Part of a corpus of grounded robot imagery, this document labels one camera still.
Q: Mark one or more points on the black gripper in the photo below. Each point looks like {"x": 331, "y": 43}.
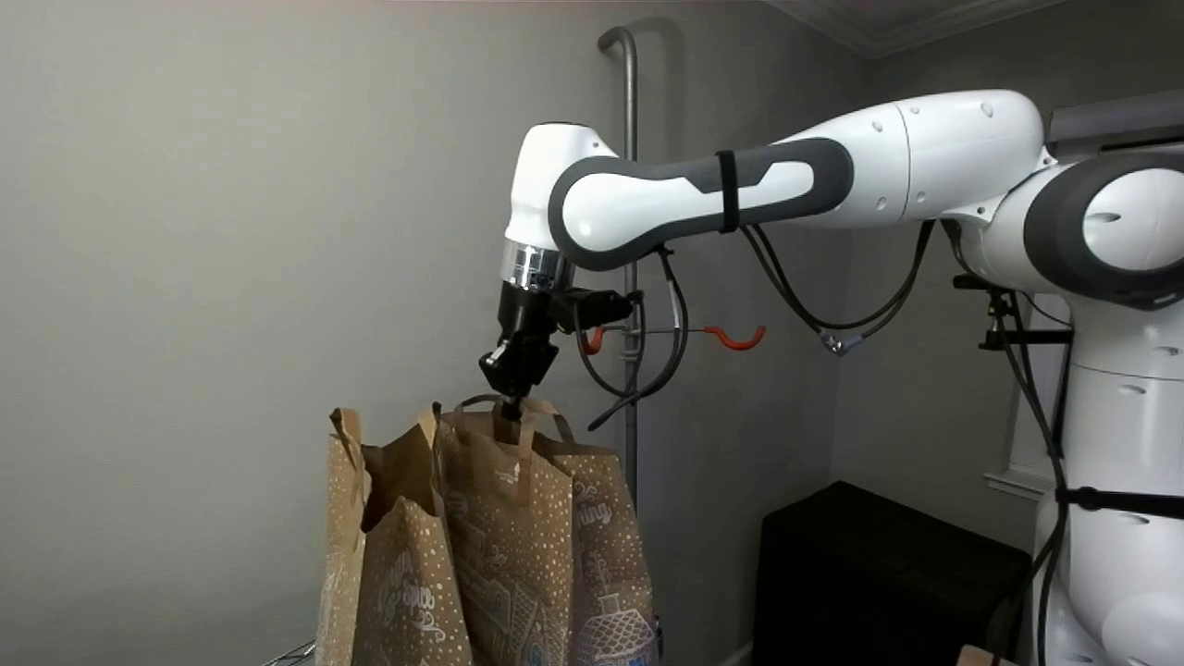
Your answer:
{"x": 525, "y": 321}

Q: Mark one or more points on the black cabinet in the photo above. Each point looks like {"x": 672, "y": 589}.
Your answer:
{"x": 851, "y": 579}

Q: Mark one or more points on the orange tipped hanger hook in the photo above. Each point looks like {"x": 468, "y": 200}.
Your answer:
{"x": 592, "y": 337}

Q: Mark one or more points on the dotted brown paper bag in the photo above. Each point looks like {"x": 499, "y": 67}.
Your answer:
{"x": 610, "y": 584}

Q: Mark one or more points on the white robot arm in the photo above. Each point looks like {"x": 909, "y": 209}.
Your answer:
{"x": 1101, "y": 231}

